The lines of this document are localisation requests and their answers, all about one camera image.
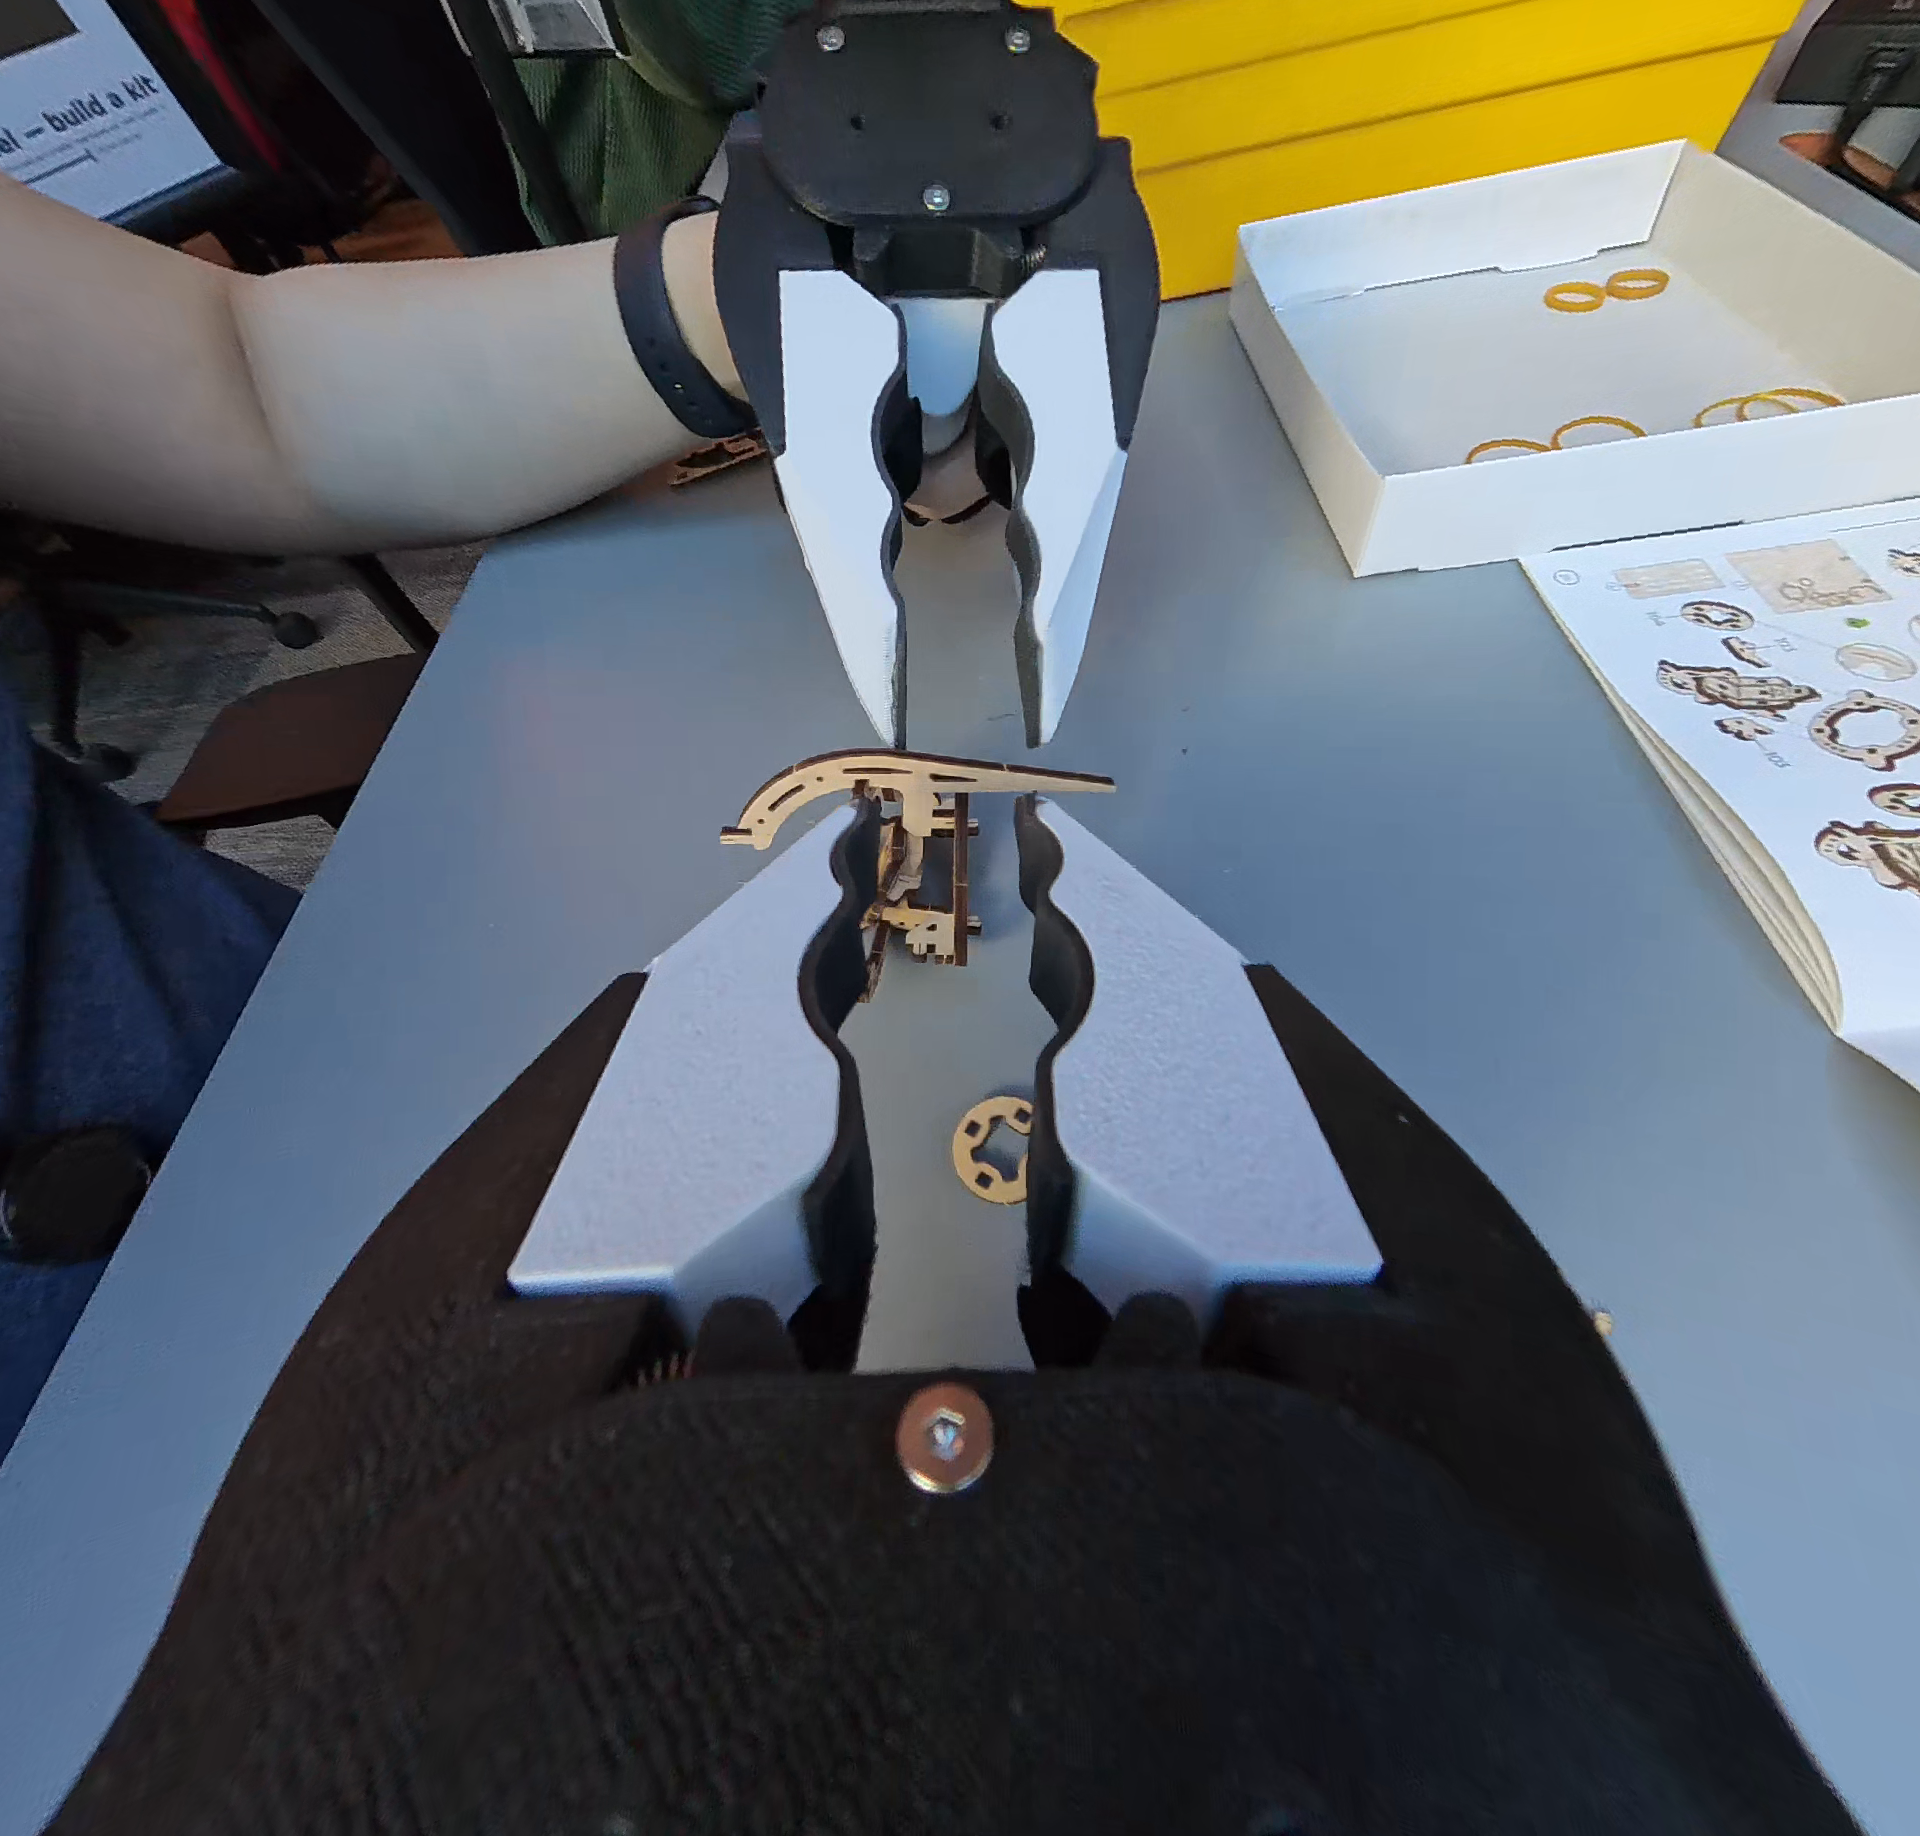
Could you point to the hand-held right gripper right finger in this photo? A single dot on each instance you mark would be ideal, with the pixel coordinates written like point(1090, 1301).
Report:
point(1201, 1116)

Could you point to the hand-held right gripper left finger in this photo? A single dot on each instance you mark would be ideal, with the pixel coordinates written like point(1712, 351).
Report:
point(675, 1116)

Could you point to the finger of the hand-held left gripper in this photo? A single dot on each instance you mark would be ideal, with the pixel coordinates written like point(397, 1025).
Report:
point(1072, 426)
point(825, 426)

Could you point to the curved wooden model assembly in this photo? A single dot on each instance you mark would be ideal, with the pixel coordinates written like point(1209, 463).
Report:
point(900, 774)

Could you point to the person's left forearm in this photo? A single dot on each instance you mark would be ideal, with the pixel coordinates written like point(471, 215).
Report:
point(375, 367)

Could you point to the small wooden model part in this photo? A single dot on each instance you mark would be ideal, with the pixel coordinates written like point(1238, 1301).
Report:
point(717, 459)

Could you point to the model instruction booklet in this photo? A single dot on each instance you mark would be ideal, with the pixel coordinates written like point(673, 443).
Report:
point(1725, 786)

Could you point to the black wristband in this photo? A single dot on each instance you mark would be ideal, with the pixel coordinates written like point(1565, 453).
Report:
point(648, 337)

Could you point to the round wooden gear part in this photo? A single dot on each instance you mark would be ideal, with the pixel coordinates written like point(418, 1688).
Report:
point(969, 1173)

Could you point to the white cardboard box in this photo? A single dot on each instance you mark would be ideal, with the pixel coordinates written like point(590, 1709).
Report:
point(1500, 516)

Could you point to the stack of yellow plastic bins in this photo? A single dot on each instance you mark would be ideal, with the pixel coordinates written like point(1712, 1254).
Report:
point(1424, 96)

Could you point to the group of yellow rubber bands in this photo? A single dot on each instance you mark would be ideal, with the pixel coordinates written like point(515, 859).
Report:
point(1547, 297)

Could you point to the black office chair base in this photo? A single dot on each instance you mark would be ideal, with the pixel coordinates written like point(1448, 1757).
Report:
point(292, 626)

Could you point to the white printed sign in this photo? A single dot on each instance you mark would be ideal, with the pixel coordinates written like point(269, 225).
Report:
point(121, 6)

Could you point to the black electronic device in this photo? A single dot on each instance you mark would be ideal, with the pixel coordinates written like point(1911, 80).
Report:
point(1852, 37)

